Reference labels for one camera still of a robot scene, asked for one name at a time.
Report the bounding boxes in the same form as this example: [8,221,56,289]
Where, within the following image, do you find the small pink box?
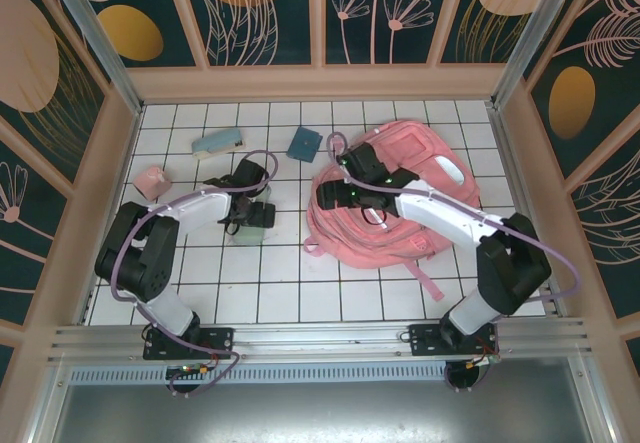
[132,164,173,202]

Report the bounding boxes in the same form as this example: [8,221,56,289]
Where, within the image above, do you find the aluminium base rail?
[46,316,597,367]

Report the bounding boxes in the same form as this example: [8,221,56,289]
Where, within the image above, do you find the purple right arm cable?
[325,130,584,395]

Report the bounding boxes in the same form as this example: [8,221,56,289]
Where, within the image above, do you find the pink backpack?
[302,119,482,303]

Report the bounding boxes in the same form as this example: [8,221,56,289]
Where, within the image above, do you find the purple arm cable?
[325,130,584,395]
[109,148,244,397]

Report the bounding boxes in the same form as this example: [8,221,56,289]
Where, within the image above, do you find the steel sheet panel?
[29,356,619,443]

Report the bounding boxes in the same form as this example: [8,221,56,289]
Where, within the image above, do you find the mint green pencil case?
[231,184,274,247]

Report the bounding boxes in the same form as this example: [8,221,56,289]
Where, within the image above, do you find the aluminium corner post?
[40,0,147,115]
[488,0,587,110]

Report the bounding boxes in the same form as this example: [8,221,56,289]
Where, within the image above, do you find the light blue pencil box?
[190,128,245,160]

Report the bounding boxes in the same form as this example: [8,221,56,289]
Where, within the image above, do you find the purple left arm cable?
[109,148,244,397]

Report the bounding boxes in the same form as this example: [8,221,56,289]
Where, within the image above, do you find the slotted grey cable duct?
[67,365,454,385]

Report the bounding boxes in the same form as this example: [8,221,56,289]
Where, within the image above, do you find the aluminium side rail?
[74,105,147,327]
[485,105,569,320]

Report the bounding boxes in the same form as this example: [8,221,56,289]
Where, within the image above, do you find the teal wallet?
[285,126,323,164]

